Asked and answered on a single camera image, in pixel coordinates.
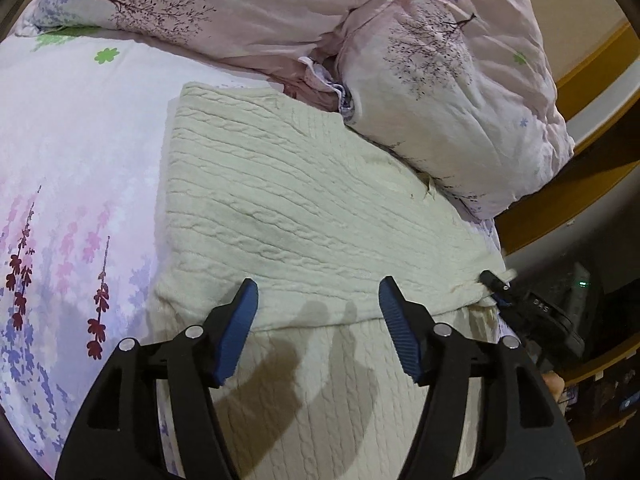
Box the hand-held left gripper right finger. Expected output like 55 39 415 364
378 276 586 480

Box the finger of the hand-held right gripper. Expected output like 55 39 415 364
479 269 518 307

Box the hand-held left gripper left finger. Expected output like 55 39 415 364
55 278 259 480

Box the cream knit sweater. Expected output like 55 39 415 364
150 81 507 480

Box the person's right hand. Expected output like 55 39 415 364
542 371 567 403

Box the dark device with green light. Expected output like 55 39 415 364
545 260 607 343

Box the wooden bedside shelf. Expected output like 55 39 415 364
560 335 640 447

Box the pink floral pillow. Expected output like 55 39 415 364
15 0 436 86
330 0 576 221

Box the floral bed sheet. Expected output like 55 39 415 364
0 27 501 480

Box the wooden bed frame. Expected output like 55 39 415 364
495 20 640 257

